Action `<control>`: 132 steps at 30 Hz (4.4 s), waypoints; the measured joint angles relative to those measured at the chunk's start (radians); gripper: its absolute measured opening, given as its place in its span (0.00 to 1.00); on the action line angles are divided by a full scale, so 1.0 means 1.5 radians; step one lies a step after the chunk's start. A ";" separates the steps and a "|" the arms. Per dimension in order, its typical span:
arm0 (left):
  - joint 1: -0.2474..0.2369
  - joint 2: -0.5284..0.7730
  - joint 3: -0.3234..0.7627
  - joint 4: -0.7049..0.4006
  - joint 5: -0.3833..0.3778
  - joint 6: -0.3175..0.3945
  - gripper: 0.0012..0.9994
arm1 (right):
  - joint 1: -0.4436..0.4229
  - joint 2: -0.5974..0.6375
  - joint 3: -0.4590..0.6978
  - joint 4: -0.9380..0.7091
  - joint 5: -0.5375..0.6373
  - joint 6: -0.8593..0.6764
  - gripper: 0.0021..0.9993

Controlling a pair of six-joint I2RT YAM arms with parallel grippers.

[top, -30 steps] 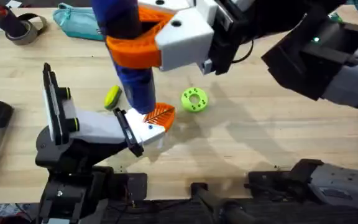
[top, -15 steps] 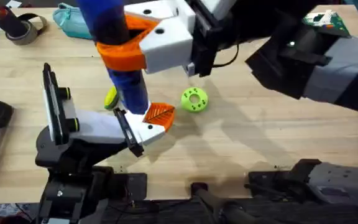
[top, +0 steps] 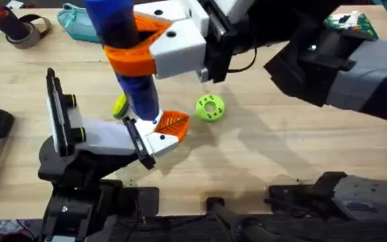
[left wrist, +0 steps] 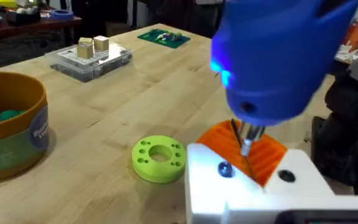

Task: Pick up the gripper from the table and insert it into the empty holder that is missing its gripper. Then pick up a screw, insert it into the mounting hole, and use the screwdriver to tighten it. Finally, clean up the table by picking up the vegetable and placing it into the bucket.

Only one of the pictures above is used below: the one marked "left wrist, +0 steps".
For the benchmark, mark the small wooden block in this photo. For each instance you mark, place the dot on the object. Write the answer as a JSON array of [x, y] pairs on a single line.
[[85, 49], [101, 43]]

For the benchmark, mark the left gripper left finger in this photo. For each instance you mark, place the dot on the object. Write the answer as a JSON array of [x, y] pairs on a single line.
[[207, 186]]

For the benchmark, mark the green board with blocks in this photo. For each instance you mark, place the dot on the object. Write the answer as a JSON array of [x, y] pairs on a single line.
[[163, 38]]

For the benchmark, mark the heap of orange white parts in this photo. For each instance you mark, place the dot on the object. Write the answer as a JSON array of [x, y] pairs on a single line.
[[354, 37]]

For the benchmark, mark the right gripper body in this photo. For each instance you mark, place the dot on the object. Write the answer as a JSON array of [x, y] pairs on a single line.
[[346, 137]]

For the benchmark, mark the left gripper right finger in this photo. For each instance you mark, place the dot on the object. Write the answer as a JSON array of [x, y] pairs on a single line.
[[300, 180]]

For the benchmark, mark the blue electric screwdriver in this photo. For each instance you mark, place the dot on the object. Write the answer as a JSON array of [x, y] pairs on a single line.
[[275, 56]]

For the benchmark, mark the blue tape roll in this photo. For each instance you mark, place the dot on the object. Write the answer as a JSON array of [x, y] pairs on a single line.
[[61, 14]]

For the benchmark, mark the green disc with holes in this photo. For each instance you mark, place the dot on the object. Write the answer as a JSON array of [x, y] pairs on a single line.
[[158, 158]]

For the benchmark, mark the black box with clutter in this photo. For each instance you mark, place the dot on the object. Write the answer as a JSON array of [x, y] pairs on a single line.
[[22, 16]]

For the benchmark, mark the dark wooden side table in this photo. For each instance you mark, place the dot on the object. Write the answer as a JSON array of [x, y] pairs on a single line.
[[26, 27]]

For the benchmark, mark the clear plastic parts box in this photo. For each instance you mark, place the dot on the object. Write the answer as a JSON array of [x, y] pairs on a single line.
[[89, 63]]

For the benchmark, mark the orange tub with toys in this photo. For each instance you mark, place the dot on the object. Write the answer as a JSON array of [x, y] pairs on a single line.
[[8, 130]]

